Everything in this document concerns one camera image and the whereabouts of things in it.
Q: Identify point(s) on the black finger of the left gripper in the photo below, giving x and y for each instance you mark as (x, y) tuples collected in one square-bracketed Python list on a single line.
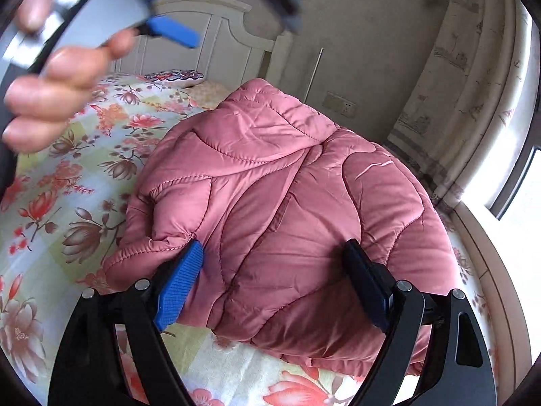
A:
[(288, 13)]

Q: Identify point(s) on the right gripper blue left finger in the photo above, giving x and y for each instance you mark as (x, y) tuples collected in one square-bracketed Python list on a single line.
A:
[(173, 282)]

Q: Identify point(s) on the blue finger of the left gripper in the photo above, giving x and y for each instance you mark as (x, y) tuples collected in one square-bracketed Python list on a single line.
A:
[(164, 27)]

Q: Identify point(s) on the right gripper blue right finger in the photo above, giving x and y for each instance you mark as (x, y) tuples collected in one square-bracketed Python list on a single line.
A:
[(372, 283)]

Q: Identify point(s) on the pink quilted jacket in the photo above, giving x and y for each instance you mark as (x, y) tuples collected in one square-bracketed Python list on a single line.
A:
[(273, 190)]

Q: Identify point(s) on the person's left hand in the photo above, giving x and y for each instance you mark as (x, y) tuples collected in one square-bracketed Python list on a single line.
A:
[(44, 105)]

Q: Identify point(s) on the colourful patterned pillow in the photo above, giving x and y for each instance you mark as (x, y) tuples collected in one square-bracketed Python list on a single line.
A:
[(181, 78)]

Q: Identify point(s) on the silver desk lamp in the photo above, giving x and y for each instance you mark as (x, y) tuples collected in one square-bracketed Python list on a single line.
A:
[(313, 74)]

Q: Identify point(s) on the white wooden headboard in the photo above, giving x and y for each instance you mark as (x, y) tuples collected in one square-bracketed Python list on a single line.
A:
[(228, 53)]

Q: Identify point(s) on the yellow fluffy pillow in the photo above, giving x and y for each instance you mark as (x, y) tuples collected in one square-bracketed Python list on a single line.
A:
[(208, 94)]

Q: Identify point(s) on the floral bed sheet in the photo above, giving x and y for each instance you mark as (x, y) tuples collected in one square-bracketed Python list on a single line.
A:
[(65, 214)]

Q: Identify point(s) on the dark framed window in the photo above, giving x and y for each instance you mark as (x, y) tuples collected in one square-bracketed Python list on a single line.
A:
[(514, 181)]

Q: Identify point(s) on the patterned striped curtain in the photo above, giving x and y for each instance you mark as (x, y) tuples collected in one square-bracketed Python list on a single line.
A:
[(465, 122)]

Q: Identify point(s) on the beige wall socket panel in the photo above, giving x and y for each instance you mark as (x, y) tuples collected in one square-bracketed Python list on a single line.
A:
[(339, 105)]

